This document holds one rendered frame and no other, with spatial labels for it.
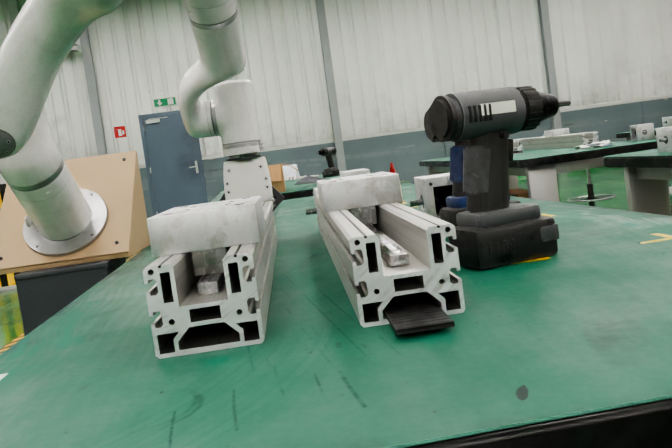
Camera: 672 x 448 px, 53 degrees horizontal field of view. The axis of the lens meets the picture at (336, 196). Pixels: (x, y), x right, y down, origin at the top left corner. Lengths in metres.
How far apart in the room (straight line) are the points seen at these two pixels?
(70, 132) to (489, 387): 12.57
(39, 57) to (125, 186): 0.50
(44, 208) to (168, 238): 0.86
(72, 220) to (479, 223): 1.00
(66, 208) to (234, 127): 0.41
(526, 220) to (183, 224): 0.42
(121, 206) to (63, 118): 11.30
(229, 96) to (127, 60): 11.37
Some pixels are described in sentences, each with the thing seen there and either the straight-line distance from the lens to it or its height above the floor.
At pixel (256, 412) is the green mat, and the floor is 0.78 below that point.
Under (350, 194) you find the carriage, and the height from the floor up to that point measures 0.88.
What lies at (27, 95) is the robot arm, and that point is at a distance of 1.32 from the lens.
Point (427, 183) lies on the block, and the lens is 1.29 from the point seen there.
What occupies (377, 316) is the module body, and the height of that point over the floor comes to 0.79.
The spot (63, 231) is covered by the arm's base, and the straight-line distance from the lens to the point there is 1.60.
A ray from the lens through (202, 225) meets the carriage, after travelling 0.70.
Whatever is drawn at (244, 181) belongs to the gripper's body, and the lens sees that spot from 1.44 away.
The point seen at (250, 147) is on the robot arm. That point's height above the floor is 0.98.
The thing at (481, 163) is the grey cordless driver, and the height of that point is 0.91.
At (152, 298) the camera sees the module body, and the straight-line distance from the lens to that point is 0.64.
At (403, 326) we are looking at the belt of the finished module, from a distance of 0.59.
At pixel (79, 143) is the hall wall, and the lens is 12.84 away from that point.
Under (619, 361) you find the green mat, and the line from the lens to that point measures 0.50.
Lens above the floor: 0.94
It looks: 4 degrees down
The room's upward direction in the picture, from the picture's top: 8 degrees counter-clockwise
